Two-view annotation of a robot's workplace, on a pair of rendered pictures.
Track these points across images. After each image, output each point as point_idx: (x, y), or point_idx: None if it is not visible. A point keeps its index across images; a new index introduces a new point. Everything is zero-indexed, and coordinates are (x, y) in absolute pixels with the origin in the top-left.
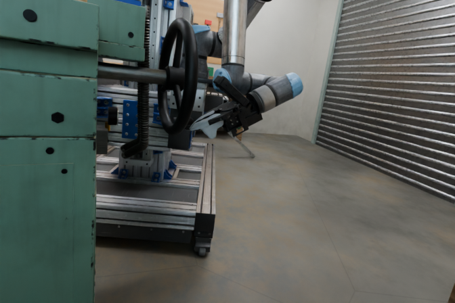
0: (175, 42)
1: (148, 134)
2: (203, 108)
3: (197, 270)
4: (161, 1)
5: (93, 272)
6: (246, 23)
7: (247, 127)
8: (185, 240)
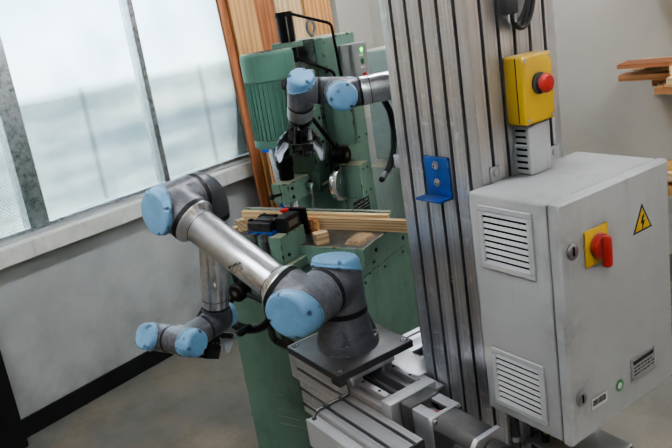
0: (434, 282)
1: (267, 330)
2: (320, 395)
3: None
4: (403, 199)
5: (249, 363)
6: (199, 262)
7: None
8: None
